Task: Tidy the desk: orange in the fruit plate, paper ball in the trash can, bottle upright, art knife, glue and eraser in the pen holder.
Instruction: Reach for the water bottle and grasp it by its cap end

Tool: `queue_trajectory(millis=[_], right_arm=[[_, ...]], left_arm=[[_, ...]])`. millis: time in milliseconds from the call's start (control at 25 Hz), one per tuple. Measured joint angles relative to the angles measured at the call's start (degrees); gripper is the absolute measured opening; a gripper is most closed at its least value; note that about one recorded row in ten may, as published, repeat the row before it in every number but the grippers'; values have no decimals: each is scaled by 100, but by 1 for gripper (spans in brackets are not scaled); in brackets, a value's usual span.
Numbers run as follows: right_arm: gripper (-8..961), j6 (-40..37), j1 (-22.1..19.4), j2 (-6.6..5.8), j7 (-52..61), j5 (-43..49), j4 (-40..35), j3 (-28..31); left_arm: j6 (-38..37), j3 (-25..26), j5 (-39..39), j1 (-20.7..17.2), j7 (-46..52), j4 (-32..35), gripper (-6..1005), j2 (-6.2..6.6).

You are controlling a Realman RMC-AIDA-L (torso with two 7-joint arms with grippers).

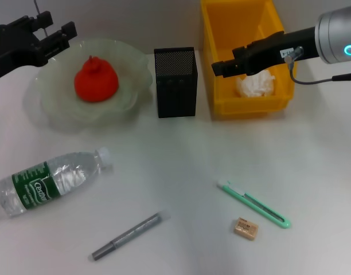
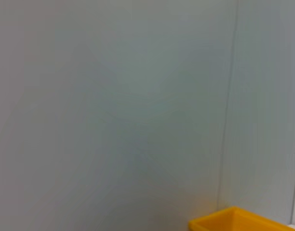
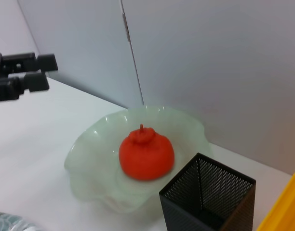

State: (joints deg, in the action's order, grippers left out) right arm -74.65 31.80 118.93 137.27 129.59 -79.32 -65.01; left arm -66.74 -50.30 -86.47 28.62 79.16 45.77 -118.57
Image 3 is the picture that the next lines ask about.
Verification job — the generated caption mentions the red tomato-shaped toy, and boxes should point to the red tomato-shaped toy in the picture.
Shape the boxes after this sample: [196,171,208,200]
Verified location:
[118,124,175,181]

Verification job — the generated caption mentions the clear green-label water bottle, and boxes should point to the clear green-label water bottle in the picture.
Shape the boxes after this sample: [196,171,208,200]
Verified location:
[0,209,46,231]

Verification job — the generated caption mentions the wavy green glass fruit plate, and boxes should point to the wavy green glass fruit plate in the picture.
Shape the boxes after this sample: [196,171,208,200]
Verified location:
[64,105,212,215]

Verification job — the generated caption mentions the black mesh pen holder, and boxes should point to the black mesh pen holder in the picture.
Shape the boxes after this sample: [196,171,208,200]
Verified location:
[159,153,256,231]

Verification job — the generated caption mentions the yellow plastic bin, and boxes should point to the yellow plastic bin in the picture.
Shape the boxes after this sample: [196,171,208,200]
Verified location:
[257,163,295,231]

